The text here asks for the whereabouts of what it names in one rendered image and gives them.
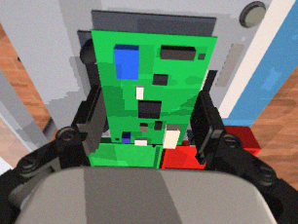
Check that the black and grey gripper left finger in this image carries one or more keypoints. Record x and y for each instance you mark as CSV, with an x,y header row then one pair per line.
x,y
66,151

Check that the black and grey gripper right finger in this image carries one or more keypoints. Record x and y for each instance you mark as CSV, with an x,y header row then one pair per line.
x,y
212,140

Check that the green circuit board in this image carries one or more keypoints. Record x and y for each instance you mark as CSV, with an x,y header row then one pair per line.
x,y
150,83

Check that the red bin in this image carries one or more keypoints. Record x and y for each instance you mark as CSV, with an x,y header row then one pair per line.
x,y
183,156

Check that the green bin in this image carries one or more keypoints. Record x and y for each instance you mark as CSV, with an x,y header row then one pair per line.
x,y
125,155

